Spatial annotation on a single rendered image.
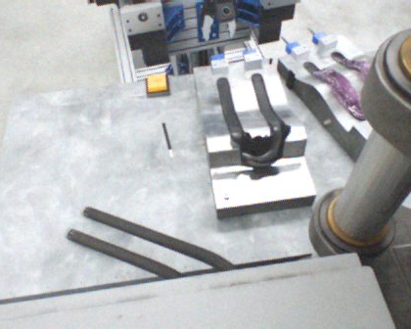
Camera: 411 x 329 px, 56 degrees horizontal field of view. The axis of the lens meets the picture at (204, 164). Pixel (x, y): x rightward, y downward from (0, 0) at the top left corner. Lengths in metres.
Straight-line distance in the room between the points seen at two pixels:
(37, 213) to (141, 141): 0.36
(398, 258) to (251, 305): 0.28
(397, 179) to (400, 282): 0.16
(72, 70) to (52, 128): 1.49
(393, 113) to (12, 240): 1.02
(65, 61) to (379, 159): 2.65
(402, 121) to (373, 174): 0.10
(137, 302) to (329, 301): 0.13
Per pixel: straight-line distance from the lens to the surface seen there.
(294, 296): 0.28
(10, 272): 1.13
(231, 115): 1.15
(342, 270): 0.30
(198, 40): 1.65
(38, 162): 1.28
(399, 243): 0.54
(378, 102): 0.32
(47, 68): 2.90
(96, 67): 2.78
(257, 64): 1.27
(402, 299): 0.51
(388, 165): 0.39
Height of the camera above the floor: 1.74
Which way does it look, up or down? 55 degrees down
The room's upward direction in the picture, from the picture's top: 5 degrees counter-clockwise
